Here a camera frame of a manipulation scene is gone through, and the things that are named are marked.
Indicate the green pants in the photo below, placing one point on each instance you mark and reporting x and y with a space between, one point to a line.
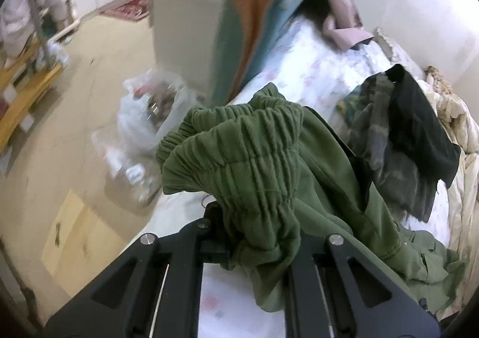
258 158

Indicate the cream fluffy blanket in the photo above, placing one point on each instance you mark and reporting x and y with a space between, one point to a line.
464 173

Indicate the red patterned rug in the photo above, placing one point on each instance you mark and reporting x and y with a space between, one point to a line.
127 6

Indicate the white plastic storage bin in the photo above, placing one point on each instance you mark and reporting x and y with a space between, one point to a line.
183 23

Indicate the floral white bed sheet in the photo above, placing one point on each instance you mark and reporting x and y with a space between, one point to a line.
318 72

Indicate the teal and orange cloth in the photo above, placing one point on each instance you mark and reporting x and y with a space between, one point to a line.
258 16

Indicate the dark grey garment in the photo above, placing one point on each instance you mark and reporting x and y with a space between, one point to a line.
378 135

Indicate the black garment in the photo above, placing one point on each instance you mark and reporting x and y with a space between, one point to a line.
419 124

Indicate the clear plastic bag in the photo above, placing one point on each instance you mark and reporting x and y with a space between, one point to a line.
149 117

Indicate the flat cardboard sheet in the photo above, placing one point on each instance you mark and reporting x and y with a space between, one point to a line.
80 240

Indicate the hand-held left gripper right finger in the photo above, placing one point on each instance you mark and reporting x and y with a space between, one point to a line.
335 267

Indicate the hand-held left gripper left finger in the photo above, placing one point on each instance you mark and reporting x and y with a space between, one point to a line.
215 225

